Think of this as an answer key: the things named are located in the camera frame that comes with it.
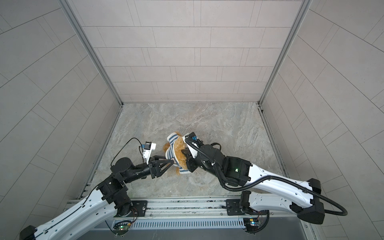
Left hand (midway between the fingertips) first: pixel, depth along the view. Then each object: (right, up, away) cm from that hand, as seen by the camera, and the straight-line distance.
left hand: (174, 165), depth 63 cm
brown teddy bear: (+3, +10, -4) cm, 11 cm away
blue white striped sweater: (-2, +6, 0) cm, 6 cm away
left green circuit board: (-23, -27, +1) cm, 36 cm away
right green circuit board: (+35, -29, +5) cm, 45 cm away
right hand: (+3, +5, -2) cm, 6 cm away
